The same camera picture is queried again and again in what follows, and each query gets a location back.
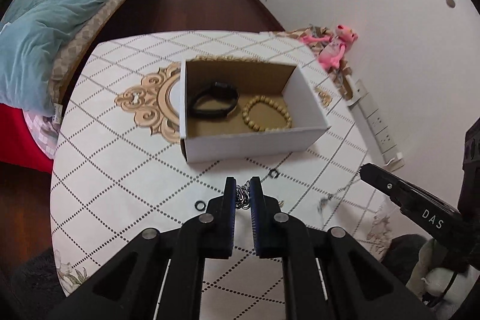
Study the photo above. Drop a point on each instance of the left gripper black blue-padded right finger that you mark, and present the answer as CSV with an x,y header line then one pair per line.
x,y
327,274

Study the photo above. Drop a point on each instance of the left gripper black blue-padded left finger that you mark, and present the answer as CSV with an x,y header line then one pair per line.
x,y
158,275

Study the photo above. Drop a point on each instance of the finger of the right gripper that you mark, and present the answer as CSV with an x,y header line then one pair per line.
x,y
470,190
441,220

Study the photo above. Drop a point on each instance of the black smart band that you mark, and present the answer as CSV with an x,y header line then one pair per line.
x,y
215,101

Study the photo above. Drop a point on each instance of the white diamond-pattern tablecloth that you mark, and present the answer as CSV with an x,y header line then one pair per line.
x,y
119,168

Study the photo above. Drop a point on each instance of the white power strip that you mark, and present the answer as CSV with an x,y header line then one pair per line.
x,y
373,127

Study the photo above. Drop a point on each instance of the white cardboard box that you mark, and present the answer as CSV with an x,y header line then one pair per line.
x,y
277,111

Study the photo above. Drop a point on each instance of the pink checkered blanket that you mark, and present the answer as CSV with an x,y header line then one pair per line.
x,y
44,132

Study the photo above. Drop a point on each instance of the red bed sheet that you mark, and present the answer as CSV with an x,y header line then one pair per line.
x,y
17,145

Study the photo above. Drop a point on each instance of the pink panther plush toy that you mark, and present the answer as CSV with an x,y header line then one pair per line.
x,y
337,45

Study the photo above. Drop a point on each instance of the teal blue duvet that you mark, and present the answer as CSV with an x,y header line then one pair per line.
x,y
33,32

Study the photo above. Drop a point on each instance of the beige patterned mattress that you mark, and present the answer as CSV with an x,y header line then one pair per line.
x,y
68,58

